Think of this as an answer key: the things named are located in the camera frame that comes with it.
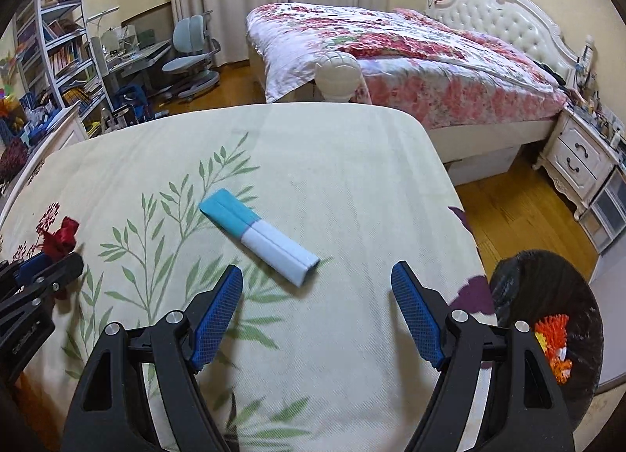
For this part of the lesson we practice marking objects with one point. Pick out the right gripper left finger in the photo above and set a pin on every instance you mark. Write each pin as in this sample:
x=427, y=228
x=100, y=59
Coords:
x=209, y=316

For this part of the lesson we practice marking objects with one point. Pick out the teal and white box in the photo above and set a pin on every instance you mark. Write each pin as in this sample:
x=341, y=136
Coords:
x=277, y=250

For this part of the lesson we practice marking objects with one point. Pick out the white bookshelf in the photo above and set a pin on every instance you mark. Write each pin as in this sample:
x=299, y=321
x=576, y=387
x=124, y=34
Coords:
x=55, y=61

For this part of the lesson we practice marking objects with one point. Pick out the white nightstand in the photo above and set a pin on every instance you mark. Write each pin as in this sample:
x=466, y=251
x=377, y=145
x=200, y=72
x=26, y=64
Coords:
x=577, y=160

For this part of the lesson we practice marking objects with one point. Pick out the orange foam fruit net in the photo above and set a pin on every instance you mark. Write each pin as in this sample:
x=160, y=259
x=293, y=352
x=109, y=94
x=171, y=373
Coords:
x=551, y=334

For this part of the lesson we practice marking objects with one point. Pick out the floral bed sheet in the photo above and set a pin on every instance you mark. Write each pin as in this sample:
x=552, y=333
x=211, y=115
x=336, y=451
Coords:
x=328, y=366

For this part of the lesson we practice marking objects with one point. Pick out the white tufted headboard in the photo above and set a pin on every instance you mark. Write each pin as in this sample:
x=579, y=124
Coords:
x=525, y=26

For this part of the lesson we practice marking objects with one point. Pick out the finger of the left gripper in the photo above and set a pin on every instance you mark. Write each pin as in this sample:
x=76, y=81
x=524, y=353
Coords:
x=29, y=269

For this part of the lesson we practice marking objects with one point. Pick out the study desk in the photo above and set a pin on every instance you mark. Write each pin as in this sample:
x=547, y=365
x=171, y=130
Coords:
x=118, y=57

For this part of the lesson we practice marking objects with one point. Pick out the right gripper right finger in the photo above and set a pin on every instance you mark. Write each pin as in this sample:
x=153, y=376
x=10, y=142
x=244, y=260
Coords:
x=424, y=310

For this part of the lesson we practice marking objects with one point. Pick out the dark red wrapper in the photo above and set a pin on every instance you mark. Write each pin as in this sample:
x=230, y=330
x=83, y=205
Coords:
x=62, y=242

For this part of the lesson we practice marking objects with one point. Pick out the plastic drawer unit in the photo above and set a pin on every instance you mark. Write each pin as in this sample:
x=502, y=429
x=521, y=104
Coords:
x=604, y=220

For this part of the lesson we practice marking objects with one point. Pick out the white bedpost ball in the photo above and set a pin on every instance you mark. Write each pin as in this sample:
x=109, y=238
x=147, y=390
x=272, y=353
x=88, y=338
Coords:
x=337, y=75

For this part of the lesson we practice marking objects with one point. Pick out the bed with floral quilt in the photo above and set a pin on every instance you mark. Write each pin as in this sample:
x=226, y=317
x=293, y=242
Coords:
x=474, y=93

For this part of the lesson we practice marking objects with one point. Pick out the light blue desk chair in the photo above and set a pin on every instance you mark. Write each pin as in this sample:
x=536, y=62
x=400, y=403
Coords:
x=196, y=49

